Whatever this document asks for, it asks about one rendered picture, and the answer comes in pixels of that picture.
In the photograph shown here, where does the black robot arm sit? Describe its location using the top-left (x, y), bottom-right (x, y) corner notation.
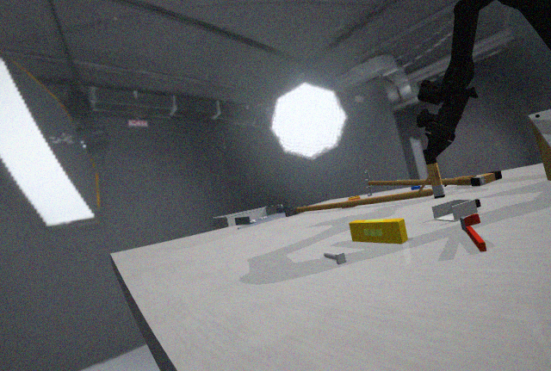
top-left (417, 0), bottom-right (551, 127)

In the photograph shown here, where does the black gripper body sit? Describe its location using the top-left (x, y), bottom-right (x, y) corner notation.
top-left (425, 106), bottom-right (462, 141)

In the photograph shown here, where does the long tan scraper with black blade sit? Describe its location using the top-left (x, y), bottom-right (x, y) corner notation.
top-left (285, 155), bottom-right (445, 217)

